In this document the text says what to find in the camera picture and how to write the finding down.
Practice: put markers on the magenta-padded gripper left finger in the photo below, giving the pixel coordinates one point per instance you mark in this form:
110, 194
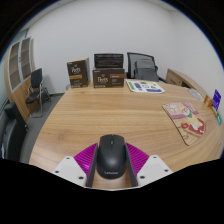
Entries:
81, 161

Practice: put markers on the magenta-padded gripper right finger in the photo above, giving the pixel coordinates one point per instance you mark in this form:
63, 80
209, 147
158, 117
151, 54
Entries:
141, 163

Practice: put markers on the black computer mouse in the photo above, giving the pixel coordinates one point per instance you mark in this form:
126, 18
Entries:
111, 156

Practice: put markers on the pink and red printed mouse pad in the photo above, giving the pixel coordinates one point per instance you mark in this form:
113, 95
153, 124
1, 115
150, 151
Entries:
185, 121

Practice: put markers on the black leather sofa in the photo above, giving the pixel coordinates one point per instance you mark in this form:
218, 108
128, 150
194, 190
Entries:
11, 133

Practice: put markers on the white sticker sheet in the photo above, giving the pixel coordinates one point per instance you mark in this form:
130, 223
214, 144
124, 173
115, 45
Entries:
144, 86

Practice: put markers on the wide brown carton box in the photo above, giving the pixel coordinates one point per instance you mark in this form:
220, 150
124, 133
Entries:
108, 78

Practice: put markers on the round grey disc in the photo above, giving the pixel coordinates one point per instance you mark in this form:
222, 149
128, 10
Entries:
195, 94

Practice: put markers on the tall brown carton box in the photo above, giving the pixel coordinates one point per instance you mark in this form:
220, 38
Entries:
78, 74

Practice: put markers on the small teal box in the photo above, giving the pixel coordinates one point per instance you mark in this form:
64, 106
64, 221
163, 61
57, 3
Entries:
219, 118

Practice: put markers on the small orange box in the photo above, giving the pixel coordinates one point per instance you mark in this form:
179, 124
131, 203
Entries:
208, 101

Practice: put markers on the wooden side desk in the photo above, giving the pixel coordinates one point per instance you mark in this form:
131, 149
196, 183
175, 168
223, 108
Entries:
180, 80

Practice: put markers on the grey backpack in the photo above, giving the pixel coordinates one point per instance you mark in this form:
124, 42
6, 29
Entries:
146, 71

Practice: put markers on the black visitor chair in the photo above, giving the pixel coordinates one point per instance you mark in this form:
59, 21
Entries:
36, 80

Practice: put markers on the wooden shelf unit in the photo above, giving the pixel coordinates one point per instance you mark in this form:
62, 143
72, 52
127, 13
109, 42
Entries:
18, 90

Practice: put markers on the purple sign card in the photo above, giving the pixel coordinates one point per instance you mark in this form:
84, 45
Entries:
216, 99

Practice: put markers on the black mesh office chair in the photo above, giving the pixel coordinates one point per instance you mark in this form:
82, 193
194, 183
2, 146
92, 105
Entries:
130, 65

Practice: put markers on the black carton box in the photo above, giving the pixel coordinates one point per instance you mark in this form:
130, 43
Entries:
108, 61

